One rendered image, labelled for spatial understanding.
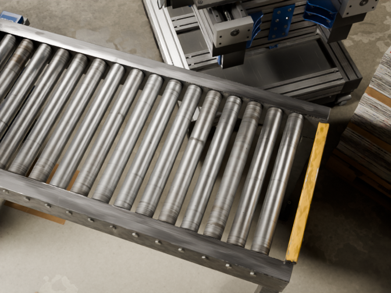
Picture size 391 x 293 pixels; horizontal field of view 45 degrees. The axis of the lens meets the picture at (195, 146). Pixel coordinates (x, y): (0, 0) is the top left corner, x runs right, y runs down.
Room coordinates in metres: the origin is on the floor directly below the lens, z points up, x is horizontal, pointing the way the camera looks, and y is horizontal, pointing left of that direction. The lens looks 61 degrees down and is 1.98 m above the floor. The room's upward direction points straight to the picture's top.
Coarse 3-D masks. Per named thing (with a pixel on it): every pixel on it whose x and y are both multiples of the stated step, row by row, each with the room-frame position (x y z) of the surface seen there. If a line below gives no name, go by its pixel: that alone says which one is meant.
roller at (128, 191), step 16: (176, 80) 0.88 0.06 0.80; (176, 96) 0.83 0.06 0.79; (160, 112) 0.76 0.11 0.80; (160, 128) 0.71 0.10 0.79; (144, 144) 0.65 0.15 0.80; (144, 160) 0.60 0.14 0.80; (128, 176) 0.55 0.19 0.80; (144, 176) 0.56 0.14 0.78; (128, 192) 0.50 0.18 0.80; (128, 208) 0.46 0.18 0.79
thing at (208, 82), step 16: (0, 32) 1.09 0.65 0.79; (16, 32) 1.08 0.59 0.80; (32, 32) 1.08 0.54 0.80; (48, 32) 1.08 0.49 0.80; (16, 48) 1.07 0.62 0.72; (64, 48) 1.01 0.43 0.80; (80, 48) 1.01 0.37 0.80; (96, 48) 1.01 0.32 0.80; (112, 64) 0.96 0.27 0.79; (128, 64) 0.94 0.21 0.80; (144, 64) 0.94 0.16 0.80; (160, 64) 0.94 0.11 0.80; (144, 80) 0.92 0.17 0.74; (192, 80) 0.88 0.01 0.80; (208, 80) 0.88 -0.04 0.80; (224, 80) 0.88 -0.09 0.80; (224, 96) 0.84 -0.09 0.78; (240, 96) 0.82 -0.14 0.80; (256, 96) 0.82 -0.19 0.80; (272, 96) 0.82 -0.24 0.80; (240, 112) 0.82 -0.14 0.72; (288, 112) 0.77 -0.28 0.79; (304, 112) 0.76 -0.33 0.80; (320, 112) 0.76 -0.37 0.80; (304, 128) 0.75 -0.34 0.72
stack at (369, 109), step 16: (384, 64) 0.96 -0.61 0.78; (384, 80) 0.95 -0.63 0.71; (368, 96) 0.96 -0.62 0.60; (368, 112) 0.94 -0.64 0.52; (384, 112) 0.91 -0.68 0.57; (368, 128) 0.92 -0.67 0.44; (384, 128) 0.89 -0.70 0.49; (352, 144) 0.94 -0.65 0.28; (368, 144) 0.91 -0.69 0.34; (336, 160) 0.95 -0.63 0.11; (368, 160) 0.88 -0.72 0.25; (384, 160) 0.85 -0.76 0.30; (352, 176) 0.89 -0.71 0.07; (368, 176) 0.86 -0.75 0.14; (384, 176) 0.83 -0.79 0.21; (368, 192) 0.83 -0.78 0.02; (384, 192) 0.80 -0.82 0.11
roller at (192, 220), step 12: (228, 108) 0.78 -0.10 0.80; (240, 108) 0.79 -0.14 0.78; (228, 120) 0.73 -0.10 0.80; (216, 132) 0.70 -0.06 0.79; (228, 132) 0.70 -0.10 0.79; (216, 144) 0.65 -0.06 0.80; (216, 156) 0.61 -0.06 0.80; (204, 168) 0.58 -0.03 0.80; (216, 168) 0.58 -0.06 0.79; (204, 180) 0.54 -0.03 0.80; (204, 192) 0.50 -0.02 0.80; (192, 204) 0.47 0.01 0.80; (204, 204) 0.47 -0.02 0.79; (192, 216) 0.43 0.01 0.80; (192, 228) 0.40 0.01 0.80
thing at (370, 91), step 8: (368, 88) 0.97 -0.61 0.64; (376, 96) 0.94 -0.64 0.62; (384, 96) 0.93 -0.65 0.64; (352, 128) 0.95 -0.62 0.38; (360, 128) 0.94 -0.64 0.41; (368, 136) 0.91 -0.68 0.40; (376, 144) 0.88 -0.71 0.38; (384, 144) 0.87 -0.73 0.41; (336, 152) 0.96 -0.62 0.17; (352, 160) 0.91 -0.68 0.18; (360, 168) 0.89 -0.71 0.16; (376, 176) 0.84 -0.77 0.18; (384, 184) 0.81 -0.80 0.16
